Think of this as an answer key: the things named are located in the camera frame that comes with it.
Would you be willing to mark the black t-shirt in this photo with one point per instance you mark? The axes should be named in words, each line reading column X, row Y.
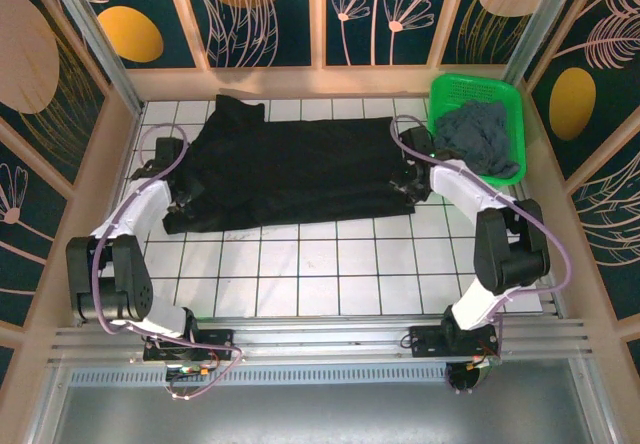
column 300, row 174

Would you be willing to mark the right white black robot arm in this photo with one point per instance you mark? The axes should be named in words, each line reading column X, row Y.
column 505, row 254

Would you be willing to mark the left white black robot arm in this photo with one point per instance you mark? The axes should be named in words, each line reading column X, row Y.
column 120, row 274

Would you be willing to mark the grey-blue t-shirt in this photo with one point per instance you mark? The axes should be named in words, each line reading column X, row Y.
column 475, row 134

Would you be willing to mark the green plastic laundry basket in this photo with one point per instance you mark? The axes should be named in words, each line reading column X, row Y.
column 477, row 86

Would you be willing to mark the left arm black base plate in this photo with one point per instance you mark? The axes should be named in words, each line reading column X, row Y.
column 215, row 339

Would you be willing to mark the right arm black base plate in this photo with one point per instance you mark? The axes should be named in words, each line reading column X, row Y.
column 425, row 339

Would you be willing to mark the aluminium corner post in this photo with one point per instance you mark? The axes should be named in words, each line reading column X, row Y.
column 545, row 19
column 95, row 34

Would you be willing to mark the aluminium mounting rail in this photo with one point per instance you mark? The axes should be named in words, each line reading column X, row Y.
column 320, row 334

